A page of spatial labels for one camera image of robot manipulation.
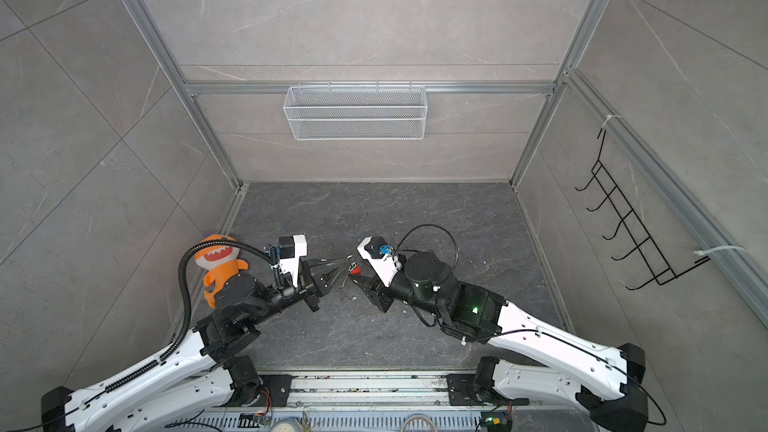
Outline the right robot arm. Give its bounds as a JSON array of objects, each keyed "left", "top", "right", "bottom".
[{"left": 349, "top": 251, "right": 650, "bottom": 431}]

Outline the aluminium rail frame front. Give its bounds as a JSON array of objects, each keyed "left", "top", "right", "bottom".
[{"left": 119, "top": 370, "right": 625, "bottom": 432}]

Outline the black corrugated cable conduit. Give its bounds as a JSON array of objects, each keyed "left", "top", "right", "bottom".
[{"left": 98, "top": 239, "right": 280, "bottom": 394}]

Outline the white wire mesh basket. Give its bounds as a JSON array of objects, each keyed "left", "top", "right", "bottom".
[{"left": 283, "top": 85, "right": 428, "bottom": 141}]

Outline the orange shark plush toy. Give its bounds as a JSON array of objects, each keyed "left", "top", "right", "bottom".
[{"left": 194, "top": 245, "right": 249, "bottom": 309}]

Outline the right camera black cable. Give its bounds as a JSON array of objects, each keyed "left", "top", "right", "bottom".
[{"left": 392, "top": 223, "right": 460, "bottom": 268}]

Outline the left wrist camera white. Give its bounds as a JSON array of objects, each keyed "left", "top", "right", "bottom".
[{"left": 274, "top": 234, "right": 308, "bottom": 288}]

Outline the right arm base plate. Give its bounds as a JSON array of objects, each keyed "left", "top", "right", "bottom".
[{"left": 446, "top": 374, "right": 530, "bottom": 406}]

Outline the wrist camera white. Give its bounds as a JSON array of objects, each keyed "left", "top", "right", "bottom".
[
  {"left": 274, "top": 234, "right": 308, "bottom": 288},
  {"left": 357, "top": 236, "right": 403, "bottom": 287}
]

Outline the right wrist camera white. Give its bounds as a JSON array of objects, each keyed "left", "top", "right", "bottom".
[{"left": 357, "top": 236, "right": 403, "bottom": 287}]

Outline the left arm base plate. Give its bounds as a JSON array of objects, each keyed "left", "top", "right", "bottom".
[{"left": 236, "top": 374, "right": 293, "bottom": 410}]

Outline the black wire hook rack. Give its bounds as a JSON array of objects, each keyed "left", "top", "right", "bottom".
[{"left": 574, "top": 129, "right": 711, "bottom": 291}]

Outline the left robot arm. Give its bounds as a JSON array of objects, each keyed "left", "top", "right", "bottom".
[{"left": 41, "top": 248, "right": 355, "bottom": 431}]

